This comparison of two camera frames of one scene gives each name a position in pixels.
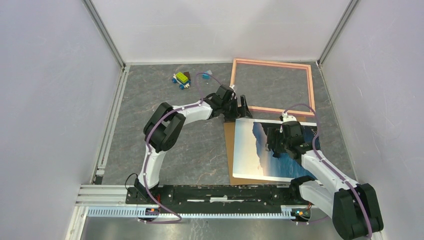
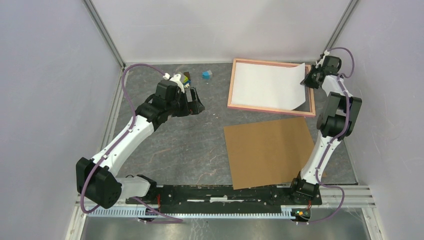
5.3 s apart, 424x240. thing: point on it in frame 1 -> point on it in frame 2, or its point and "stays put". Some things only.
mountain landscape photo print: (251, 160) -> (268, 85)
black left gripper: (239, 113) -> (193, 111)
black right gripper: (274, 134) -> (306, 81)
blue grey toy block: (205, 76) stays put
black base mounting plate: (181, 198) stays put
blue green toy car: (181, 79) stays put
